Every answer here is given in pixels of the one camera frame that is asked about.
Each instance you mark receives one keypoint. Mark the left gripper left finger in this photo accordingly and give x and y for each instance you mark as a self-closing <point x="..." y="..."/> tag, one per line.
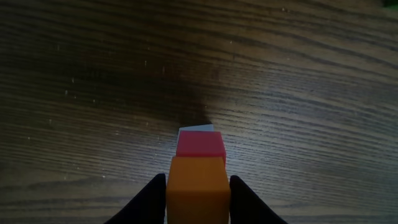
<point x="146" y="205"/>

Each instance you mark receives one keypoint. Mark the orange cube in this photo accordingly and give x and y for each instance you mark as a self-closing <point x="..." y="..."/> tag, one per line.
<point x="197" y="189"/>

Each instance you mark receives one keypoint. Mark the red cube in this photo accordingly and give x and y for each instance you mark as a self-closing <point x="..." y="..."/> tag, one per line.
<point x="200" y="143"/>

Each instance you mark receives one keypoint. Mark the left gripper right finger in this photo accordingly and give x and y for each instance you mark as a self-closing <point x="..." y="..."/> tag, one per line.
<point x="248" y="207"/>

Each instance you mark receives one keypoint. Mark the white cube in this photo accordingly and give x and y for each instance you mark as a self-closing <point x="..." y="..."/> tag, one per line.
<point x="197" y="127"/>

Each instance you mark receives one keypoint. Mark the green cube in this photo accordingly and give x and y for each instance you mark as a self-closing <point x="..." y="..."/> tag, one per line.
<point x="391" y="3"/>

